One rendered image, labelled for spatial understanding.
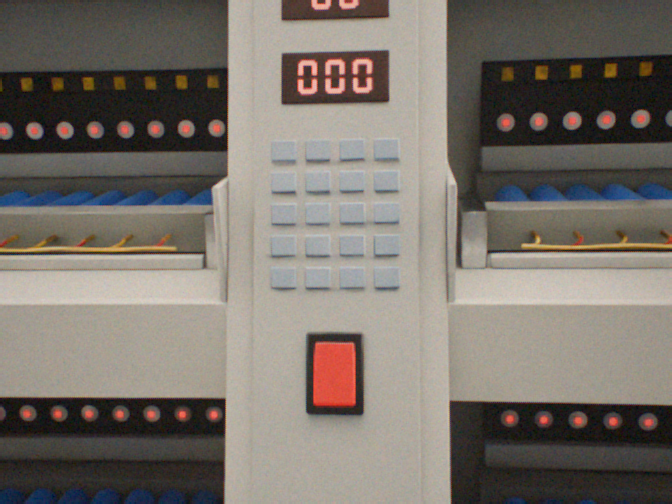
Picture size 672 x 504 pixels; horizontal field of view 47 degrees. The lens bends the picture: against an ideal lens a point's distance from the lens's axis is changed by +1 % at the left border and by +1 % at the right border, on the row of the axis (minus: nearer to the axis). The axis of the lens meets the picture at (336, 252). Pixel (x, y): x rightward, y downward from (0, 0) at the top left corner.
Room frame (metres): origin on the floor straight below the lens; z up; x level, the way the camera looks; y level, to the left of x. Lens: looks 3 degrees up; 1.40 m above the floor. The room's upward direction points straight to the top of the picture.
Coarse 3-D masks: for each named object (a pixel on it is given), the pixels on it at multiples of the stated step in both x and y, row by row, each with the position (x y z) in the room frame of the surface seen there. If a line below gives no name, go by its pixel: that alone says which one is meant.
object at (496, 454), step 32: (512, 416) 0.49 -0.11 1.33; (544, 416) 0.48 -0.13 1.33; (576, 416) 0.48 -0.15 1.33; (608, 416) 0.48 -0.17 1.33; (640, 416) 0.48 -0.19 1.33; (512, 448) 0.49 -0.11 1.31; (544, 448) 0.49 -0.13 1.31; (576, 448) 0.48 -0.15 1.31; (608, 448) 0.48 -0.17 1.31; (640, 448) 0.48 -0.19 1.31; (480, 480) 0.48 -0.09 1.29; (512, 480) 0.48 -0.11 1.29; (544, 480) 0.48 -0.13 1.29; (576, 480) 0.48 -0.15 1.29; (608, 480) 0.48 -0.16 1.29; (640, 480) 0.48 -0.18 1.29
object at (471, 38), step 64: (192, 0) 0.54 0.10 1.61; (448, 0) 0.52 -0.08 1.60; (512, 0) 0.52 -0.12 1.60; (576, 0) 0.51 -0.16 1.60; (640, 0) 0.51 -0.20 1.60; (0, 64) 0.55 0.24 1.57; (64, 64) 0.54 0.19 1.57; (128, 64) 0.54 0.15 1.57; (192, 64) 0.54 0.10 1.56; (448, 64) 0.52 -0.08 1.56; (448, 128) 0.52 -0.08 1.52
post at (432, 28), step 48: (240, 0) 0.33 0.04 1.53; (432, 0) 0.32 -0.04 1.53; (240, 48) 0.33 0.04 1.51; (432, 48) 0.32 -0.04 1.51; (240, 96) 0.33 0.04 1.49; (432, 96) 0.32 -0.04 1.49; (240, 144) 0.33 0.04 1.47; (432, 144) 0.32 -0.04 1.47; (240, 192) 0.33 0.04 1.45; (432, 192) 0.32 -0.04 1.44; (240, 240) 0.33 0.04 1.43; (432, 240) 0.32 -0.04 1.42; (240, 288) 0.33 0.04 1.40; (432, 288) 0.32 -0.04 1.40; (240, 336) 0.33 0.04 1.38; (432, 336) 0.32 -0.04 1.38; (240, 384) 0.33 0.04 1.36; (432, 384) 0.32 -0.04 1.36; (240, 432) 0.33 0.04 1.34; (432, 432) 0.32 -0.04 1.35; (240, 480) 0.33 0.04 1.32; (432, 480) 0.32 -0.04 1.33
